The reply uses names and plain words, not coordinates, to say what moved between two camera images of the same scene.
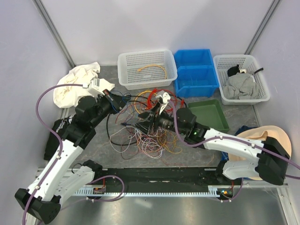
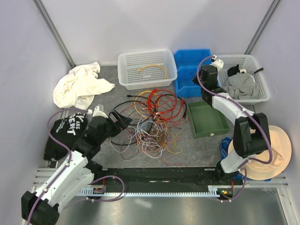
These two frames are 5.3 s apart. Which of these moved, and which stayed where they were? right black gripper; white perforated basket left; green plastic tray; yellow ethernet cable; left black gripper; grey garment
Moved: left black gripper; right black gripper
Stayed: yellow ethernet cable; white perforated basket left; grey garment; green plastic tray
